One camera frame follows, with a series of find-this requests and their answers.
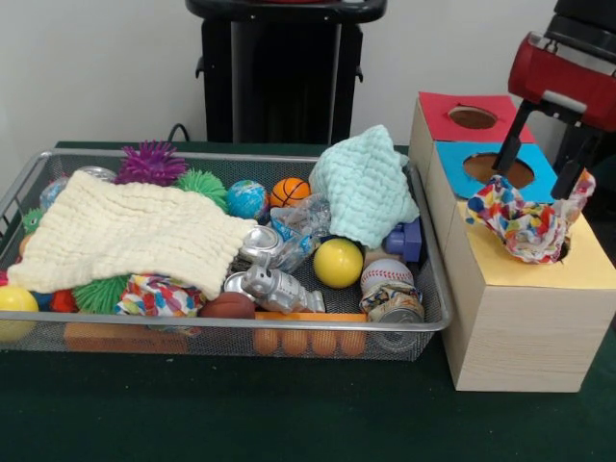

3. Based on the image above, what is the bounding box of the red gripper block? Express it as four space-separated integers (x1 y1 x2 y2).
491 31 616 201

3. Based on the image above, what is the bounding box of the multicolour confetti print cloth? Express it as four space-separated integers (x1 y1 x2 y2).
464 167 597 265
114 272 207 319

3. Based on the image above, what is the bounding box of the cream waffle cloth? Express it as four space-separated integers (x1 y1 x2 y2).
7 168 259 300

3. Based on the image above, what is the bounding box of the wooden box with three holes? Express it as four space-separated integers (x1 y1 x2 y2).
408 90 616 394

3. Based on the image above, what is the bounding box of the shallow grey mesh bin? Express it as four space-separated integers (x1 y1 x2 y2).
0 147 454 363

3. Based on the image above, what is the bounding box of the mint green waffle cloth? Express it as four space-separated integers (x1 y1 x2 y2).
308 123 421 250

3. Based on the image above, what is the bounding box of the white baseball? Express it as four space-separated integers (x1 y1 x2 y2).
360 258 415 295

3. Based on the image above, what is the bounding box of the crushed printed drink can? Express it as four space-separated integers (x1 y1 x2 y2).
359 283 427 324

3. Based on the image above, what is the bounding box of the yellow plastic ball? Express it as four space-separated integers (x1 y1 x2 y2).
313 238 365 290

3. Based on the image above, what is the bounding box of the small orange basketball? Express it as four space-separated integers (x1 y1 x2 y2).
269 176 313 211

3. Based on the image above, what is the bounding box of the silver robot toy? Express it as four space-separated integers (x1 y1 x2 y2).
240 265 327 315

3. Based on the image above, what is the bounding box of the blue globe ball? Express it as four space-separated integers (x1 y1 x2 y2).
225 179 270 223

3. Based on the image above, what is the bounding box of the purple spiky rubber ball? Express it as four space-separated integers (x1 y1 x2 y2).
114 140 190 187

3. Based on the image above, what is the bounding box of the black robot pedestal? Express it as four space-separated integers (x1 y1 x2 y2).
185 0 389 145

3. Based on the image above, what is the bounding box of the black cable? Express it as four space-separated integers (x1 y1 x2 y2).
167 122 203 143

